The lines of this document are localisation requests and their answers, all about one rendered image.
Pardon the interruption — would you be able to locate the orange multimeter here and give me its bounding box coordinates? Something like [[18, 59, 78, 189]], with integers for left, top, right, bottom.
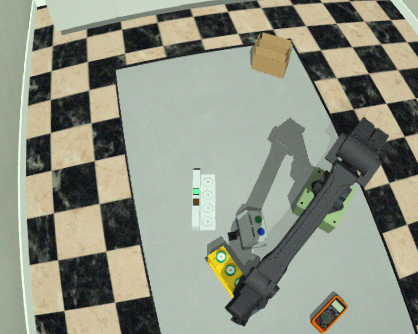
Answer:
[[310, 296, 348, 333]]

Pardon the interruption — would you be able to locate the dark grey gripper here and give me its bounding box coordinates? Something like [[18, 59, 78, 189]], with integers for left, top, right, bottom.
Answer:
[[233, 275, 269, 309]]

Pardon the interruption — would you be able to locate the pale grey key housing panel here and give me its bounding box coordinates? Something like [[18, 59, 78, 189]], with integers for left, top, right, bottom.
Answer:
[[228, 210, 268, 250]]

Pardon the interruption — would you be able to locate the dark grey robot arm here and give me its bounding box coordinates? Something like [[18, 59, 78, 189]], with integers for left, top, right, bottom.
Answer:
[[225, 117, 389, 326]]

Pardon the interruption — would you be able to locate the yellow tube rack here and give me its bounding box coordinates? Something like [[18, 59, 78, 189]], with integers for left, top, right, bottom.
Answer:
[[208, 247, 243, 298]]

